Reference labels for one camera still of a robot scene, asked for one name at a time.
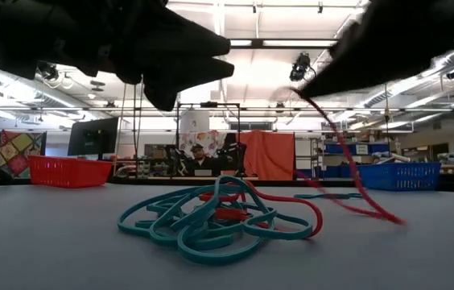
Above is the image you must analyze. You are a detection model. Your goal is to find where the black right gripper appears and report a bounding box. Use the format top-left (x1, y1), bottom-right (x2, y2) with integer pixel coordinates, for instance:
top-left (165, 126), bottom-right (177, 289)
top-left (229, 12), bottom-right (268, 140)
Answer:
top-left (299, 0), bottom-right (454, 99)

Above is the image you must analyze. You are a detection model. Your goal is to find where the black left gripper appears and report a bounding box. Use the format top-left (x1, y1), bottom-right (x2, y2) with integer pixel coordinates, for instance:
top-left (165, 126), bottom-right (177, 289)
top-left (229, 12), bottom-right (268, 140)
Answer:
top-left (37, 0), bottom-right (235, 112)

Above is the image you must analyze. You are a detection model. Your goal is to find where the teal rubber band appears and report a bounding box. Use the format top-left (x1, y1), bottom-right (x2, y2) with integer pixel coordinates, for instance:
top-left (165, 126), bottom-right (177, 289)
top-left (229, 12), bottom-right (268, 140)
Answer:
top-left (206, 175), bottom-right (276, 218)
top-left (148, 201), bottom-right (212, 247)
top-left (242, 209), bottom-right (315, 241)
top-left (134, 201), bottom-right (196, 230)
top-left (117, 185), bottom-right (212, 238)
top-left (176, 223), bottom-right (268, 266)

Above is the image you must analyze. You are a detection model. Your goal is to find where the white round column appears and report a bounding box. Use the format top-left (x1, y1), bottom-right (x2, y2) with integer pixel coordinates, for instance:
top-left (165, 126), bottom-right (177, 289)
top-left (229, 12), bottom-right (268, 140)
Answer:
top-left (180, 110), bottom-right (211, 134)

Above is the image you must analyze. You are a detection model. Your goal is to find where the white floral hanging cloth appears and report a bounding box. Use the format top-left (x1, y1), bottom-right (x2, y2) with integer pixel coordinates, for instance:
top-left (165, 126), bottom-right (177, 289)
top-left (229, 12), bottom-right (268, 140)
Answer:
top-left (178, 130), bottom-right (228, 176)

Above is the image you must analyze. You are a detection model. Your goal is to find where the pale rolled fabric bundle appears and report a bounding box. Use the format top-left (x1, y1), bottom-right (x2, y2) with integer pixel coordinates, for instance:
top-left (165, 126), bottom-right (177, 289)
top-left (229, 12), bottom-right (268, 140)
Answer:
top-left (373, 151), bottom-right (411, 164)

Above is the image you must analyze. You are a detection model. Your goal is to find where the person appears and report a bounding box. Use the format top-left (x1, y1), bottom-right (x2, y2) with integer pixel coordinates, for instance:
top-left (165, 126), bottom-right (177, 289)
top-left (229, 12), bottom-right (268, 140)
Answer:
top-left (186, 143), bottom-right (228, 177)

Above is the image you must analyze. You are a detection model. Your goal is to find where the blue plastic basket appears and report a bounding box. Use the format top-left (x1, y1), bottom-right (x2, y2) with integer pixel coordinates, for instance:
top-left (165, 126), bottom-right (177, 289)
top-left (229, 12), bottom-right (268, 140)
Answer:
top-left (357, 162), bottom-right (441, 192)

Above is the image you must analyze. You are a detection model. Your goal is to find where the orange hanging cloth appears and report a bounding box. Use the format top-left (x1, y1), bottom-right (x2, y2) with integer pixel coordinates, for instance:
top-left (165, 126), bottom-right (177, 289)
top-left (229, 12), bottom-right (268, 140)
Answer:
top-left (237, 130), bottom-right (295, 181)

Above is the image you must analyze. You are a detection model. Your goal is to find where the black computer monitor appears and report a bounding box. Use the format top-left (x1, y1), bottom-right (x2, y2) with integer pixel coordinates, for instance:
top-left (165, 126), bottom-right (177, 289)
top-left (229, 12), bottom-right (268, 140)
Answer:
top-left (67, 117), bottom-right (119, 160)

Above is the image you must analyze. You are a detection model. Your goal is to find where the red plastic basket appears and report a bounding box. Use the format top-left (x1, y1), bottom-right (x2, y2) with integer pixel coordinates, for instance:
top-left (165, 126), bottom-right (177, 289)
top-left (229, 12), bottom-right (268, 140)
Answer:
top-left (25, 155), bottom-right (114, 189)

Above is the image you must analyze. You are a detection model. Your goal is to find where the blue-grey table mat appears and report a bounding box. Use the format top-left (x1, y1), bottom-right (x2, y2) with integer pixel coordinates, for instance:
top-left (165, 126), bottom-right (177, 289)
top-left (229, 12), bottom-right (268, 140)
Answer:
top-left (0, 183), bottom-right (454, 290)

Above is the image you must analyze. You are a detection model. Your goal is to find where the colourful patchwork quilt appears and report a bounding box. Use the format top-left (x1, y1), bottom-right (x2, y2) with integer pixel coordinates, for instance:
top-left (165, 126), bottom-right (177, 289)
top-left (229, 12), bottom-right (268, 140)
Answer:
top-left (0, 130), bottom-right (47, 179)

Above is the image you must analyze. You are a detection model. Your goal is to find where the black distant frame stand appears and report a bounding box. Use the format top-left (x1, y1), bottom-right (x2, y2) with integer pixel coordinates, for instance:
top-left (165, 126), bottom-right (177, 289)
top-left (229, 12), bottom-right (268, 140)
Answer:
top-left (175, 101), bottom-right (241, 178)

